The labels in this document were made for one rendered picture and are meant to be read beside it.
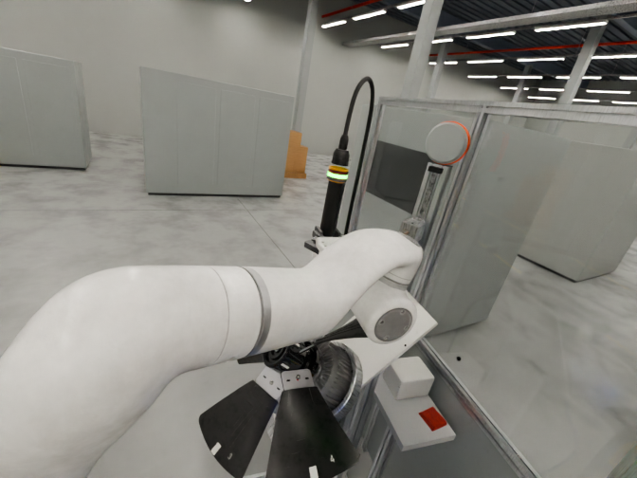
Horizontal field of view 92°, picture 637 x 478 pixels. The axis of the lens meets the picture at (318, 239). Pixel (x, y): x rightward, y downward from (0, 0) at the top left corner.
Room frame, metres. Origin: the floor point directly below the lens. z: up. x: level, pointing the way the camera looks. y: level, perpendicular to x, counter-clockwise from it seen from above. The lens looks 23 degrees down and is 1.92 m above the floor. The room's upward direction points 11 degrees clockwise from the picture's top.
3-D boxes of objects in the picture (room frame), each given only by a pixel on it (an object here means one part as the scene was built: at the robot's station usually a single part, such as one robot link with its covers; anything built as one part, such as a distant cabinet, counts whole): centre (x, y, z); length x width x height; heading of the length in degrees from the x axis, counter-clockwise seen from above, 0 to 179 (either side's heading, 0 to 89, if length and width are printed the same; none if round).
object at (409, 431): (0.97, -0.49, 0.84); 0.36 x 0.24 x 0.03; 21
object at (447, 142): (1.26, -0.42, 1.88); 0.17 x 0.15 x 0.16; 21
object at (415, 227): (1.18, -0.37, 1.54); 0.10 x 0.07 x 0.08; 146
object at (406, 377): (1.05, -0.49, 0.91); 0.17 x 0.16 x 0.11; 111
